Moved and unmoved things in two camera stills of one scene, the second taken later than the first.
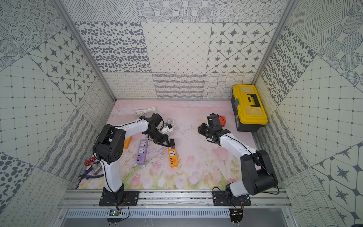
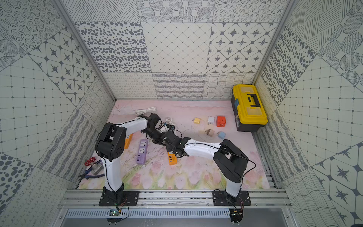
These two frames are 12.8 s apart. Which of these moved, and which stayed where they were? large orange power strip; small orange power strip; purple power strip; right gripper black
Moved: right gripper black
Stayed: large orange power strip; small orange power strip; purple power strip
